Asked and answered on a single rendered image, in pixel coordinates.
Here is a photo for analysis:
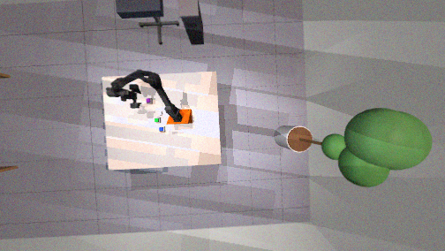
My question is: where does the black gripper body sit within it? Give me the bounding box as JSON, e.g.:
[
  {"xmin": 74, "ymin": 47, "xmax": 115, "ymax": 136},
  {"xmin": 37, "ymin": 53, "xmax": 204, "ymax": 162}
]
[{"xmin": 128, "ymin": 84, "xmax": 140, "ymax": 109}]

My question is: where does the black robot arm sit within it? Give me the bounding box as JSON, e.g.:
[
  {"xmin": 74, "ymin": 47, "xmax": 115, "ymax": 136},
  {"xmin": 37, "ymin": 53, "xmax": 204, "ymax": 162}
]
[{"xmin": 106, "ymin": 69, "xmax": 182, "ymax": 122}]

